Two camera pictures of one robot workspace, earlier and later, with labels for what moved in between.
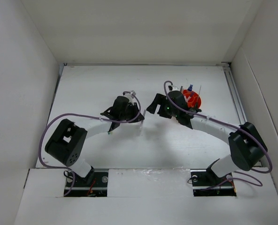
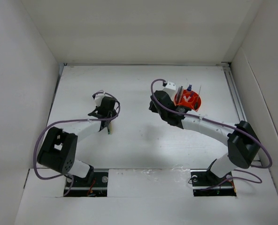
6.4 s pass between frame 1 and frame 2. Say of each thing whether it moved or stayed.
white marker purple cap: stayed
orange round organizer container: stayed
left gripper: moved
